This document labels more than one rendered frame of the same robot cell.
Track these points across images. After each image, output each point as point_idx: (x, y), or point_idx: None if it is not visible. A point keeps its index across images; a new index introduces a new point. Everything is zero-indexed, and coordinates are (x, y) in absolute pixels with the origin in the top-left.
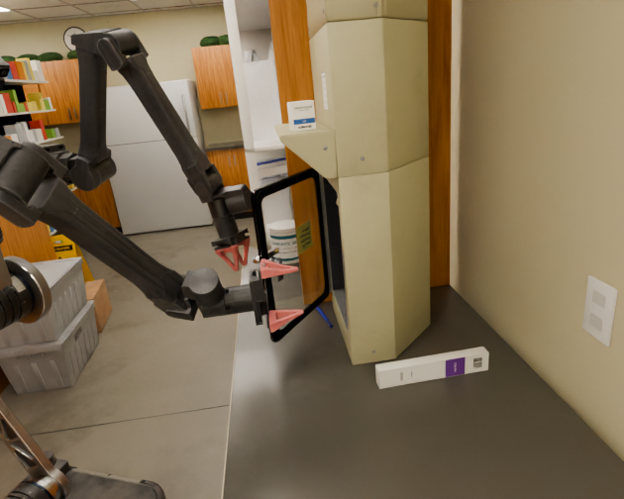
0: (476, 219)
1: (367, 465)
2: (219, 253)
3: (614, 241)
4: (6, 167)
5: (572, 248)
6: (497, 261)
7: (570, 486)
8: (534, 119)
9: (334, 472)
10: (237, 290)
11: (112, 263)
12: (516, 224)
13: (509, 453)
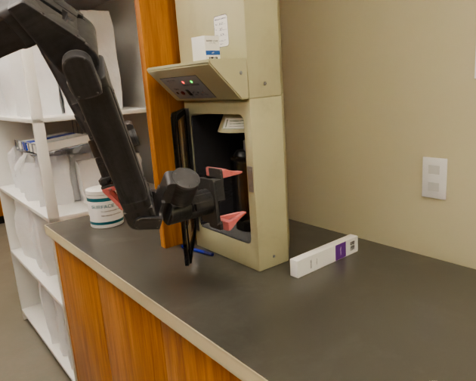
0: (301, 152)
1: (341, 316)
2: (107, 192)
3: (440, 127)
4: (81, 31)
5: (405, 143)
6: (329, 178)
7: (463, 286)
8: (357, 62)
9: (323, 327)
10: (198, 193)
11: (116, 158)
12: (347, 143)
13: (418, 283)
